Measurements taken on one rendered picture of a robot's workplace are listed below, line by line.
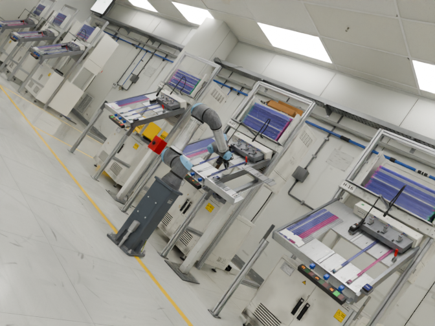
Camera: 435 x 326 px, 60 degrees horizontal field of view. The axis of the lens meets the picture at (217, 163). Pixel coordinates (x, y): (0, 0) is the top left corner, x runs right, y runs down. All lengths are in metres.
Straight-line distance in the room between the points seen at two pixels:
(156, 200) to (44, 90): 4.91
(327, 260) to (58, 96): 5.90
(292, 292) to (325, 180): 2.30
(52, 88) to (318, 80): 4.51
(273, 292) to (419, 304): 1.83
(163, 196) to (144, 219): 0.21
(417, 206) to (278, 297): 1.17
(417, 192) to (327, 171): 2.12
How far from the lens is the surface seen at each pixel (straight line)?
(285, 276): 2.97
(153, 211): 2.75
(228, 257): 3.93
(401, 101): 5.22
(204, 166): 3.42
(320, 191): 4.92
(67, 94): 7.49
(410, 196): 3.03
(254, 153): 3.53
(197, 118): 2.84
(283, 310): 2.95
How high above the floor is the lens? 0.82
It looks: 1 degrees up
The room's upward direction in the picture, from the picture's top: 36 degrees clockwise
